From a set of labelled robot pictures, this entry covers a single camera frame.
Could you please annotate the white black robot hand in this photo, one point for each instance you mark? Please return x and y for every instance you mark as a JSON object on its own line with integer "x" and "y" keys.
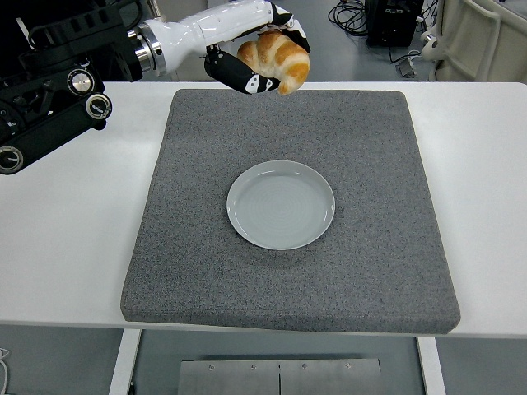
{"x": 193, "y": 33}

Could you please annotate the golden croissant bread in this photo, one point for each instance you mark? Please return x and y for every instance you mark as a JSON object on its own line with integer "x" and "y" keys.
{"x": 284, "y": 57}

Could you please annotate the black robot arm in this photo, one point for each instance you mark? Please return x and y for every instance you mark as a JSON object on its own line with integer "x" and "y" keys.
{"x": 49, "y": 123}

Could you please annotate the grey round plate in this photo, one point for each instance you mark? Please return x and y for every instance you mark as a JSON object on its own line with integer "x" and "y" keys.
{"x": 280, "y": 205}

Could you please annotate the grey metal plate with screws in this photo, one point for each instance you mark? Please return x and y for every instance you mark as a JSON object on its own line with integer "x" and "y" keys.
{"x": 230, "y": 378}

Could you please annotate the grey speckled mat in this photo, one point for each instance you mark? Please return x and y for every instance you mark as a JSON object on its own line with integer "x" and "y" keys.
{"x": 288, "y": 123}

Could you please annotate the black computer case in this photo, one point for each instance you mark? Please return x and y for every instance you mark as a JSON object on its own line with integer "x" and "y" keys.
{"x": 391, "y": 24}

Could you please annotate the small grey adapter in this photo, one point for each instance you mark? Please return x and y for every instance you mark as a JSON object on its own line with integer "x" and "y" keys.
{"x": 407, "y": 69}

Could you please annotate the cream plastic furniture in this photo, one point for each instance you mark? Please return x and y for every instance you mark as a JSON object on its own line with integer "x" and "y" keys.
{"x": 473, "y": 41}

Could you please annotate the white table leg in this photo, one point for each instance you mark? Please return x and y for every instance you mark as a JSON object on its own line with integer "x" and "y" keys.
{"x": 123, "y": 362}
{"x": 432, "y": 370}

